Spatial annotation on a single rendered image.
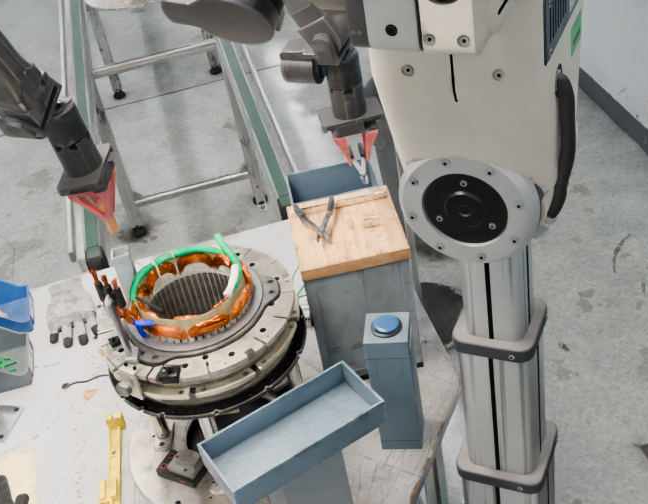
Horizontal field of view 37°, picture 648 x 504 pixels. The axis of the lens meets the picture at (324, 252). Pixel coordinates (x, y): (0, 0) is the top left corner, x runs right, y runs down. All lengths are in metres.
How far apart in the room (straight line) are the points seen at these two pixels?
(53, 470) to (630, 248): 2.11
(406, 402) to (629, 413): 1.28
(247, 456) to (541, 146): 0.64
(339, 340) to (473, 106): 0.85
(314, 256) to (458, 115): 0.71
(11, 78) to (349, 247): 0.65
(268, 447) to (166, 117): 3.21
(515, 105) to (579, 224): 2.47
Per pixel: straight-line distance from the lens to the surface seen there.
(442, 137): 1.01
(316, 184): 1.88
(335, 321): 1.69
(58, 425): 1.91
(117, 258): 1.55
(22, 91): 1.31
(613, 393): 2.83
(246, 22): 0.82
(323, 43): 1.48
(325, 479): 1.42
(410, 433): 1.65
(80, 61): 3.32
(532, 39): 0.93
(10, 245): 3.94
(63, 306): 2.14
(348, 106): 1.56
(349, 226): 1.69
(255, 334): 1.46
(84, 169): 1.44
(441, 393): 1.76
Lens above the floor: 2.06
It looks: 37 degrees down
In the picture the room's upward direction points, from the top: 11 degrees counter-clockwise
